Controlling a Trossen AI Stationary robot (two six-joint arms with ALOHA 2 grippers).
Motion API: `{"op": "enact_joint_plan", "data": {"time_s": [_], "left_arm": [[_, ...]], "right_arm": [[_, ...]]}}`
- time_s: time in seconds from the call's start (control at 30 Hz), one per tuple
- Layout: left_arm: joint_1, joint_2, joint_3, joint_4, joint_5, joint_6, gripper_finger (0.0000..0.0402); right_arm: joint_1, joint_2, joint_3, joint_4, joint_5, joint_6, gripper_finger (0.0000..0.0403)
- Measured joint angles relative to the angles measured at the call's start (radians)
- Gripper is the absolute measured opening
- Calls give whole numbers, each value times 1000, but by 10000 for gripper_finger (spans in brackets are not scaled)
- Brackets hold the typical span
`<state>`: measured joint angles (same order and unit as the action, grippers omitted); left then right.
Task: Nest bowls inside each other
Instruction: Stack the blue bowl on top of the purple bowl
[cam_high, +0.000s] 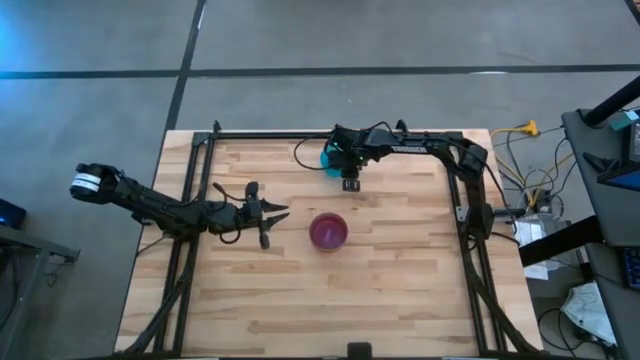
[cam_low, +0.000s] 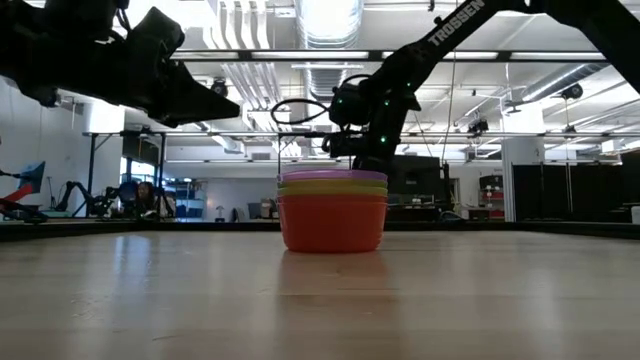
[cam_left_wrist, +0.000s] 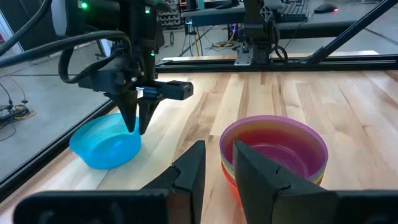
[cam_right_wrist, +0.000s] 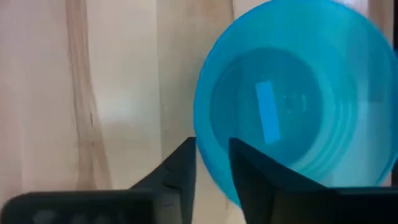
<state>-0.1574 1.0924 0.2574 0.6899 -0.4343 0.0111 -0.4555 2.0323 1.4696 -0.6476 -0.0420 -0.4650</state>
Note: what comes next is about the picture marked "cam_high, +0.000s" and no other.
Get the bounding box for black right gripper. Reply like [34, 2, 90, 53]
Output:
[327, 125, 374, 194]

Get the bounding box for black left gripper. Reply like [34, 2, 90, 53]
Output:
[207, 182, 292, 251]

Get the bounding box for blue plastic bowl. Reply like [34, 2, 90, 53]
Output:
[318, 147, 346, 180]

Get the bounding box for purple plastic bowl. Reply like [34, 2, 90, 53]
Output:
[309, 212, 349, 250]

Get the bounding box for white paper sheets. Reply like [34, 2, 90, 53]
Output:
[514, 217, 554, 281]

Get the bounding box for power strip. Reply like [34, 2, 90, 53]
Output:
[529, 194, 556, 216]

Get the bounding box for black desk leg bar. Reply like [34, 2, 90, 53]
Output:
[518, 215, 601, 267]

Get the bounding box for gray side table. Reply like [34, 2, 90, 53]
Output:
[0, 224, 81, 360]

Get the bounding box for black device with blue light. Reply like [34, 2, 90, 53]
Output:
[0, 198, 27, 230]

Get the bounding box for gray desk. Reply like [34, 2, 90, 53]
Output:
[562, 107, 640, 360]

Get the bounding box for black pole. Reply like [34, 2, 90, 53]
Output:
[582, 74, 640, 127]

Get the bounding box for tablet with blue screen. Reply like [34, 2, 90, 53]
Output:
[597, 159, 640, 194]

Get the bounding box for teal sticky note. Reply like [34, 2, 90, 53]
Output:
[617, 110, 640, 132]

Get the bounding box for white plastic bag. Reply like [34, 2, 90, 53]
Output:
[559, 282, 619, 346]

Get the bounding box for black keyboard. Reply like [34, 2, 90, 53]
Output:
[622, 247, 640, 291]

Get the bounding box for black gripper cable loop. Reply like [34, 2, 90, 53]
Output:
[293, 133, 335, 172]

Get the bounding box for black aluminium rig frame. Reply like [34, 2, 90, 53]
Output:
[114, 119, 546, 359]

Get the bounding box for yellow extension cable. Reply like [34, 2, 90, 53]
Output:
[491, 119, 576, 211]

